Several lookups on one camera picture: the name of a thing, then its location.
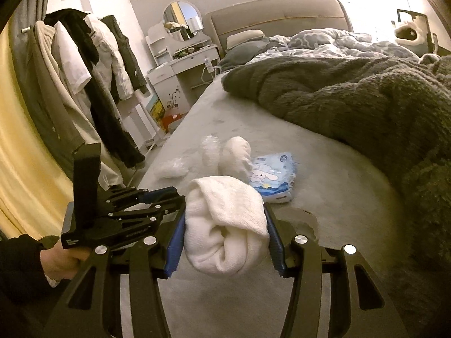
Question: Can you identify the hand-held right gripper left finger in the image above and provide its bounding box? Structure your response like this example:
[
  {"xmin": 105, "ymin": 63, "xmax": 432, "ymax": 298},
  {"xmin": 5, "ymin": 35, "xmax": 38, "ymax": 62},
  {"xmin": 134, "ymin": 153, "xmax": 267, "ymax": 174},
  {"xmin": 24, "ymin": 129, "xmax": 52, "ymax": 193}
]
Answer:
[{"xmin": 42, "ymin": 212, "xmax": 187, "ymax": 338}]

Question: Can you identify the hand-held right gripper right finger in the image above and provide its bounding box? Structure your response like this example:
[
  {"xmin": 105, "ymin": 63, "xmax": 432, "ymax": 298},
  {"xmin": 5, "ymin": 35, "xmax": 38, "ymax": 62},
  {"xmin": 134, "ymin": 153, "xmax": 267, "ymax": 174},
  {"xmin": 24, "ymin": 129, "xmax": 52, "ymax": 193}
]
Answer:
[{"xmin": 262, "ymin": 202, "xmax": 409, "ymax": 338}]

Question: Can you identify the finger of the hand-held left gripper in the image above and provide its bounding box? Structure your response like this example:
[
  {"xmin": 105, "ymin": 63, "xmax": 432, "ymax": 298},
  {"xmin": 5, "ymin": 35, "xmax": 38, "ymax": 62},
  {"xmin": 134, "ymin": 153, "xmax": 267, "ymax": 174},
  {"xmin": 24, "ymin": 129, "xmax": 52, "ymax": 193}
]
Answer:
[
  {"xmin": 92, "ymin": 197, "xmax": 185, "ymax": 249},
  {"xmin": 100, "ymin": 186, "xmax": 182, "ymax": 209}
]

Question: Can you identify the white towel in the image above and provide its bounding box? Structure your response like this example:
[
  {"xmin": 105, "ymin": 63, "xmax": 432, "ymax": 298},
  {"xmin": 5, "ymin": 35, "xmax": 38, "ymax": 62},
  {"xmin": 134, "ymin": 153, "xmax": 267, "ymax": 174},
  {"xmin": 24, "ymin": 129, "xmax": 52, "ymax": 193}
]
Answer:
[
  {"xmin": 185, "ymin": 177, "xmax": 270, "ymax": 277},
  {"xmin": 219, "ymin": 136, "xmax": 253, "ymax": 181}
]

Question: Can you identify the blue tissue packet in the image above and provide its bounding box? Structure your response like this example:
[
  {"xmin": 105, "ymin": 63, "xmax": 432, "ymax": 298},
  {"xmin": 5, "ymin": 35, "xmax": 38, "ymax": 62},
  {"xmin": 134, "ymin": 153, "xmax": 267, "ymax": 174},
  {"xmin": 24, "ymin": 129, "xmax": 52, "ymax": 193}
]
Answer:
[{"xmin": 248, "ymin": 152, "xmax": 297, "ymax": 204}]

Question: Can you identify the person's left forearm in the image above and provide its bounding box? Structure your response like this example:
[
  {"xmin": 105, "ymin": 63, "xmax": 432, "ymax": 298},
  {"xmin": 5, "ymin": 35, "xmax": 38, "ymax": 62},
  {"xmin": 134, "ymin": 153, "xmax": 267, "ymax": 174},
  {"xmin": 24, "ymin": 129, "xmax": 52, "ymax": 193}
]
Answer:
[{"xmin": 0, "ymin": 234, "xmax": 60, "ymax": 307}]

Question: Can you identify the person's left hand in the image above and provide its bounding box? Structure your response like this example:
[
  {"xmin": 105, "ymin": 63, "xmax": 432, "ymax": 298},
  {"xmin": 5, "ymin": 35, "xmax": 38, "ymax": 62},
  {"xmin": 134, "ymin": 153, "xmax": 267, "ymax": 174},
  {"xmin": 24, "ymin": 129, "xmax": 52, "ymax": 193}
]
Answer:
[{"xmin": 40, "ymin": 247, "xmax": 85, "ymax": 288}]

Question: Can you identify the clear plastic wrapper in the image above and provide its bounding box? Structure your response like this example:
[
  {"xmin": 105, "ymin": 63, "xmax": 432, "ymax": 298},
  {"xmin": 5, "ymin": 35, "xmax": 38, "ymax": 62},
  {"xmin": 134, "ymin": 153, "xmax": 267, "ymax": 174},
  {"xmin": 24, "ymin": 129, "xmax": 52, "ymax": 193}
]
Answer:
[
  {"xmin": 153, "ymin": 156, "xmax": 190, "ymax": 179},
  {"xmin": 198, "ymin": 135, "xmax": 226, "ymax": 165}
]

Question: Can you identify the black hanging garment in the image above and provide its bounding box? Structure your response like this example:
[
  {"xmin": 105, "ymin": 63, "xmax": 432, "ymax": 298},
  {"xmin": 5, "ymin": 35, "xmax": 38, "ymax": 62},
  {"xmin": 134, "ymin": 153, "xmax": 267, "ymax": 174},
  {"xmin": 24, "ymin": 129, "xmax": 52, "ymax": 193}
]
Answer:
[{"xmin": 45, "ymin": 9, "xmax": 146, "ymax": 169}]

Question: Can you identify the yellow curtain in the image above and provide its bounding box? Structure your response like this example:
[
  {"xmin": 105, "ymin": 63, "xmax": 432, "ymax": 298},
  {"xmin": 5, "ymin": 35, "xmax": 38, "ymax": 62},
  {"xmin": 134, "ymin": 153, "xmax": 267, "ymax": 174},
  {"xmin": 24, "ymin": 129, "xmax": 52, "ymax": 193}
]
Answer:
[{"xmin": 0, "ymin": 14, "xmax": 80, "ymax": 231}]

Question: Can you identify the colourful box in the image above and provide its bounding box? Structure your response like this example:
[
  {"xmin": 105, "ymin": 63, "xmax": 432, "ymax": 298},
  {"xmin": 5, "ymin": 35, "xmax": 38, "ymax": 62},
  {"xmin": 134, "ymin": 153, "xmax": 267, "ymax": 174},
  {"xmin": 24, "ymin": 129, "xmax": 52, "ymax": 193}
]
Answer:
[{"xmin": 150, "ymin": 98, "xmax": 167, "ymax": 124}]

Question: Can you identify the beige hanging robe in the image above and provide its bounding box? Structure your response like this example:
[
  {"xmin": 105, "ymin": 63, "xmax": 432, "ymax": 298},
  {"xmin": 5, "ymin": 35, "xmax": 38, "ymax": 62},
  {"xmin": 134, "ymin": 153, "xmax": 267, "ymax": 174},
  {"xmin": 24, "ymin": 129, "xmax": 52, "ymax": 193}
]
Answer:
[{"xmin": 33, "ymin": 20, "xmax": 118, "ymax": 185}]

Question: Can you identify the white puffer jacket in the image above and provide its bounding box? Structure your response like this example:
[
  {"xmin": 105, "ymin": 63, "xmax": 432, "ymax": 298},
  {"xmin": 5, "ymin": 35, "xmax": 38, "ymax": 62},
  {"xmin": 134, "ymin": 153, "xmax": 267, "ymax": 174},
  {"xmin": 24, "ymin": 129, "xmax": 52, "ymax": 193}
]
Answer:
[{"xmin": 87, "ymin": 14, "xmax": 133, "ymax": 101}]

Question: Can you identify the white hanging shirt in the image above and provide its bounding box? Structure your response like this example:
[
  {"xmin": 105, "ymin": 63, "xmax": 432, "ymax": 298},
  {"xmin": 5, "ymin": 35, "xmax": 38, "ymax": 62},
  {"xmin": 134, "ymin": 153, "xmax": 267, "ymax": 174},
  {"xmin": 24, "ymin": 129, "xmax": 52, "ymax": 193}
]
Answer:
[{"xmin": 52, "ymin": 21, "xmax": 94, "ymax": 95}]

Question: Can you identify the white dressing table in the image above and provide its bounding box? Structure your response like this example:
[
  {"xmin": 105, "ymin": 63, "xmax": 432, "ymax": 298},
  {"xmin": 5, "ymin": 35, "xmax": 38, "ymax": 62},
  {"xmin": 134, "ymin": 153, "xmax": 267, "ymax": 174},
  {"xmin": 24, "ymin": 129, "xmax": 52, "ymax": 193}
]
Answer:
[{"xmin": 145, "ymin": 25, "xmax": 221, "ymax": 122}]

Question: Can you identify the dark green hanging jacket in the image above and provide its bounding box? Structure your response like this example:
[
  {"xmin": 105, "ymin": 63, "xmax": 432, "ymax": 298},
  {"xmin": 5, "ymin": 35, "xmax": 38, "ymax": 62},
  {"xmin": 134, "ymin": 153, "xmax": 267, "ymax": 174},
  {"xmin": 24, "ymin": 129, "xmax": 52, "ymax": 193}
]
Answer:
[{"xmin": 102, "ymin": 15, "xmax": 149, "ymax": 96}]

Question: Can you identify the dark grey fleece blanket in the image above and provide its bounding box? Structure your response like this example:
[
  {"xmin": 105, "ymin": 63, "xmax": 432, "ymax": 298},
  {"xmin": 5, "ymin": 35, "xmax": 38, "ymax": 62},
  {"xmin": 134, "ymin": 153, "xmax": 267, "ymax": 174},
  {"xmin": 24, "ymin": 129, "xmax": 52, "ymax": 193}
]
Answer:
[{"xmin": 222, "ymin": 54, "xmax": 451, "ymax": 289}]

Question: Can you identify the dark teal pillow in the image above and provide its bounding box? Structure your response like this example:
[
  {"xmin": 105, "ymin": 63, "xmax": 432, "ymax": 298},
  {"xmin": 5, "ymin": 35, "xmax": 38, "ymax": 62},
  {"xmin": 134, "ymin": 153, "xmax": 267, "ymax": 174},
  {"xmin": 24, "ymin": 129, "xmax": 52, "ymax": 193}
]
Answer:
[{"xmin": 218, "ymin": 40, "xmax": 280, "ymax": 73}]

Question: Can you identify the round mirror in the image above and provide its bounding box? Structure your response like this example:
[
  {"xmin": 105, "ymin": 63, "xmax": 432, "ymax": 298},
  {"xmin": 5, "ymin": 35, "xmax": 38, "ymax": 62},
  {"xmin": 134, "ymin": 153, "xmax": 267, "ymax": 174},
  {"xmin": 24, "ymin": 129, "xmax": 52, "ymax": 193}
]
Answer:
[{"xmin": 162, "ymin": 1, "xmax": 202, "ymax": 42}]

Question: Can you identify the beige pillow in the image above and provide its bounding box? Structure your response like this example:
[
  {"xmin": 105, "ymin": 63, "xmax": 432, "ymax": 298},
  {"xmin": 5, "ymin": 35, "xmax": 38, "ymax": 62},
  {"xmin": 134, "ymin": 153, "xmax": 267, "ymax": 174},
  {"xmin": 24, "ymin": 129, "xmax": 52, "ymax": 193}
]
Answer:
[{"xmin": 225, "ymin": 29, "xmax": 266, "ymax": 50}]

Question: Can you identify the patterned grey duvet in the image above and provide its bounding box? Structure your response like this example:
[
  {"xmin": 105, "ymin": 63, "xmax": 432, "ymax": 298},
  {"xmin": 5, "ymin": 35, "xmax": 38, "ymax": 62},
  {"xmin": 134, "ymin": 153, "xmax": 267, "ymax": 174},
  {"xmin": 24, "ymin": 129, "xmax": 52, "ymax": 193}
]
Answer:
[{"xmin": 243, "ymin": 28, "xmax": 421, "ymax": 68}]

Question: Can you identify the grey upholstered headboard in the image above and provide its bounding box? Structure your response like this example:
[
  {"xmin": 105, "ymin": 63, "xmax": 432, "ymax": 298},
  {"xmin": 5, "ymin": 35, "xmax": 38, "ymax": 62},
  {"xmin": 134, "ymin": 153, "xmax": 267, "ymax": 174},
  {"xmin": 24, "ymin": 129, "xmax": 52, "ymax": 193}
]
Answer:
[{"xmin": 204, "ymin": 0, "xmax": 355, "ymax": 60}]

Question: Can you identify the black office chair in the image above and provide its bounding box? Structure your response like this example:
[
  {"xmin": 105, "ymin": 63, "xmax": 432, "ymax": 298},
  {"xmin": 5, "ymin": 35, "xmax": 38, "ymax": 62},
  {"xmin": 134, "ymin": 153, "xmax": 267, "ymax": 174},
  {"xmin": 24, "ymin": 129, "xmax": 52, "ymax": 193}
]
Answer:
[{"xmin": 395, "ymin": 8, "xmax": 440, "ymax": 57}]

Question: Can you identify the white charger cable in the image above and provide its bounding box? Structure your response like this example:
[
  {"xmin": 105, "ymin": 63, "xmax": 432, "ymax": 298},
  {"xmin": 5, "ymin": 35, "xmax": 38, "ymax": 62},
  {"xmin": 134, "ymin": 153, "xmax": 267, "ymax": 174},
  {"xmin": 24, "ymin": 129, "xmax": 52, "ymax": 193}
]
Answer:
[{"xmin": 202, "ymin": 57, "xmax": 221, "ymax": 83}]

